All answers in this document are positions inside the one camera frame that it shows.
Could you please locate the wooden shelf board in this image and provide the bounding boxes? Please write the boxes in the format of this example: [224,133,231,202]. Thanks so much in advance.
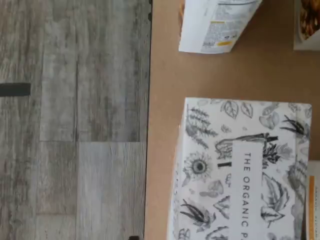
[144,0,320,240]

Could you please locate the black flat strip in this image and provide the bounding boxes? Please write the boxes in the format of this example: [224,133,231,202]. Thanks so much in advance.
[0,83,32,98]

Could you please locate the white box yellow strip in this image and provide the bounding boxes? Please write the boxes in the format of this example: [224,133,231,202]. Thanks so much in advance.
[166,97,313,240]
[305,159,320,240]

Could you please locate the black metal shelving frame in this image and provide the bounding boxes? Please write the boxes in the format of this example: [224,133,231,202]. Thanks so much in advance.
[146,0,154,240]

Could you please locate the yellow label granola box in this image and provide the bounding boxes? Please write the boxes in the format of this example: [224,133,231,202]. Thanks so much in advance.
[177,0,264,54]
[292,0,320,52]

